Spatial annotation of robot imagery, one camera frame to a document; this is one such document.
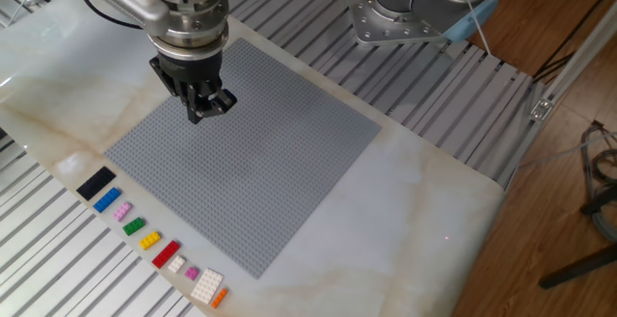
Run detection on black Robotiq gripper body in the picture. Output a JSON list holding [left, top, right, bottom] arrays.
[[156, 49, 224, 91]]

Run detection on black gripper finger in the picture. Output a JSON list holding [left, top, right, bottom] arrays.
[[148, 56, 200, 125], [194, 83, 238, 125]]

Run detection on black Lego plate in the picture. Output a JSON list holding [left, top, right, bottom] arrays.
[[75, 166, 118, 201]]

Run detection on grey Lego baseplate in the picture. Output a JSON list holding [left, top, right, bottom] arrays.
[[103, 37, 382, 279]]

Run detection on blue Lego brick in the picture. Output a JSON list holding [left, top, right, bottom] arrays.
[[92, 186, 122, 214]]

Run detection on light pink Lego brick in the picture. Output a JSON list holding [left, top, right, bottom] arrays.
[[113, 201, 133, 223]]

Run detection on green Lego brick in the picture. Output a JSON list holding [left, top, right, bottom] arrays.
[[121, 216, 147, 237]]

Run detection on yellow Lego brick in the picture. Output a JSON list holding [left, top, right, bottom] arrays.
[[139, 230, 162, 251]]

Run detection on red Lego brick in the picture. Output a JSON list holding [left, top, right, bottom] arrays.
[[150, 239, 181, 270]]

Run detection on small white Lego brick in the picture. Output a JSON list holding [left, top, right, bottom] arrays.
[[167, 254, 187, 274]]

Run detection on large white Lego plate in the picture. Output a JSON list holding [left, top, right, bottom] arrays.
[[189, 267, 226, 305]]

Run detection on orange Lego brick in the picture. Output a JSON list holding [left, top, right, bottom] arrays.
[[210, 287, 229, 309]]

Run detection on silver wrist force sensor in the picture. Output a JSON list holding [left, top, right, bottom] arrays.
[[144, 0, 230, 62]]

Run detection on glossy marble pattern mat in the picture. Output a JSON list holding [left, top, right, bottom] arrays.
[[0, 0, 506, 317]]

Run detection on black stand leg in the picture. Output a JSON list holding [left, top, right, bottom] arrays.
[[538, 196, 617, 290]]

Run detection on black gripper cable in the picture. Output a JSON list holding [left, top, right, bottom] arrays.
[[69, 0, 279, 32]]

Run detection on black floor cables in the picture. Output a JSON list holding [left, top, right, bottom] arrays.
[[532, 0, 617, 85]]

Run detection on thin white cable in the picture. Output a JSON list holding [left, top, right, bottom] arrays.
[[518, 131, 617, 169]]

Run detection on aluminium frame bar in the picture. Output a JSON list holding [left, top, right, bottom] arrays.
[[528, 0, 617, 123]]

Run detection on grey coiled cable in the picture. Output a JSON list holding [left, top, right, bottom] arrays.
[[580, 119, 617, 244]]

